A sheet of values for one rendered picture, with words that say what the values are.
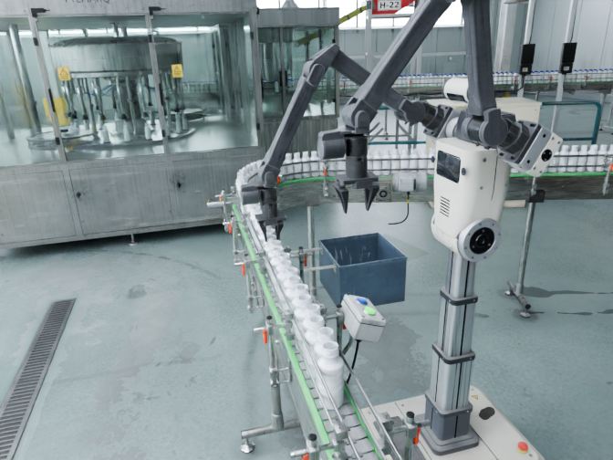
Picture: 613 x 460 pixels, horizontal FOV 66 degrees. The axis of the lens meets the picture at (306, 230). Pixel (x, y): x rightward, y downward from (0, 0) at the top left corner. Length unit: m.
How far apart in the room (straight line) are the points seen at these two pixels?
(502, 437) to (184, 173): 3.59
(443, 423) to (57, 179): 3.92
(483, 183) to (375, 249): 0.92
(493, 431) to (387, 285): 0.76
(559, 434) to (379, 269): 1.28
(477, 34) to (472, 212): 0.57
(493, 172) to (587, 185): 2.01
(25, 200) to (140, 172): 1.03
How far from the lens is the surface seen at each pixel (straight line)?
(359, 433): 1.15
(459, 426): 2.16
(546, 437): 2.76
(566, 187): 3.51
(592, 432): 2.88
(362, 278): 2.04
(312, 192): 3.16
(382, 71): 1.21
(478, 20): 1.34
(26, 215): 5.05
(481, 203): 1.61
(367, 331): 1.33
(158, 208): 4.86
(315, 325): 1.20
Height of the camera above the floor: 1.81
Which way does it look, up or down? 21 degrees down
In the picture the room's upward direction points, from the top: 2 degrees counter-clockwise
